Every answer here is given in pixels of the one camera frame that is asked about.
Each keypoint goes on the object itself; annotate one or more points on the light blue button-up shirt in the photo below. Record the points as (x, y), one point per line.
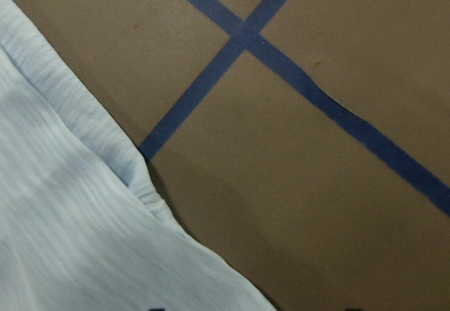
(82, 226)

